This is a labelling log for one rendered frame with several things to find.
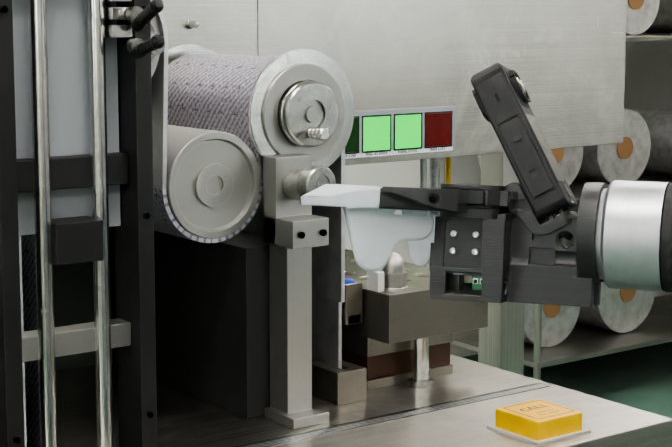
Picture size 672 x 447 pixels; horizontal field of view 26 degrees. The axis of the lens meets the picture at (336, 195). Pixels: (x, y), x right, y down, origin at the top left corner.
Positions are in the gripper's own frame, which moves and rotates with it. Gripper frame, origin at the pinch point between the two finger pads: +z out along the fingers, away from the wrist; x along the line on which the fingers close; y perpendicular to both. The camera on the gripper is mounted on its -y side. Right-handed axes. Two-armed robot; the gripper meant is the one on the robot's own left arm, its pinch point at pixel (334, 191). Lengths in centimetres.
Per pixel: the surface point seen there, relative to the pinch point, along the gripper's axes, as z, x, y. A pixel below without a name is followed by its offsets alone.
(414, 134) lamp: 27, 109, -9
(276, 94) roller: 26, 51, -11
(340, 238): 22, 62, 5
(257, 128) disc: 28, 50, -7
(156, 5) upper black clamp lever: 25.2, 19.2, -16.5
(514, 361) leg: 20, 155, 29
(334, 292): 23, 64, 12
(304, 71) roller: 24, 54, -14
